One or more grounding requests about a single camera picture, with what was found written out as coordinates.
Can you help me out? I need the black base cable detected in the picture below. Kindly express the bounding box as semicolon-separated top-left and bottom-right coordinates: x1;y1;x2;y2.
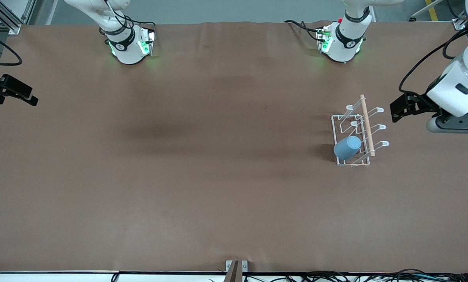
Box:
284;20;325;42
116;14;157;34

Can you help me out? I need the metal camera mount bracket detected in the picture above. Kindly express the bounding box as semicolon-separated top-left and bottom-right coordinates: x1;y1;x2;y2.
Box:
225;260;248;282

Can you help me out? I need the blue plastic cup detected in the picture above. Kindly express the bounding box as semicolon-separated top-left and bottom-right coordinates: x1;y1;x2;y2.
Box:
334;136;363;161

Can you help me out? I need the white metal bar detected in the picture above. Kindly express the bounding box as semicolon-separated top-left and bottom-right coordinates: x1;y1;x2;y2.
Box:
409;0;447;22

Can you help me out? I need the aluminium frame extrusion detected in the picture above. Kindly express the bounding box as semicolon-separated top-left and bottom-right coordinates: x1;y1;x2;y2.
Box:
452;11;468;31
0;0;37;35

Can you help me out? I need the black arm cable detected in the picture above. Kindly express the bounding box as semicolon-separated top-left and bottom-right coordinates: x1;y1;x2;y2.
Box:
0;29;23;66
399;25;468;95

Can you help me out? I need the brown table cover sheet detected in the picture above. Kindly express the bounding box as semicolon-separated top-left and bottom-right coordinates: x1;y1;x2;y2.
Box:
0;20;468;274

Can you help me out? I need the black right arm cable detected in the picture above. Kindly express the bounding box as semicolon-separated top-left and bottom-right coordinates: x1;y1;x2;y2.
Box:
0;29;23;66

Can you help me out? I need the white wire cup holder rack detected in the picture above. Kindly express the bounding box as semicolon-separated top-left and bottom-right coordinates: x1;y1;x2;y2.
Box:
331;94;390;168

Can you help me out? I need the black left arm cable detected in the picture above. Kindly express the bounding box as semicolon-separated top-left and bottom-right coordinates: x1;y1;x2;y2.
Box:
399;25;468;95

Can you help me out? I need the black cable bundle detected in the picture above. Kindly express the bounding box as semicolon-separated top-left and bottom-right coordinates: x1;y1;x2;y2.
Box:
209;269;468;282

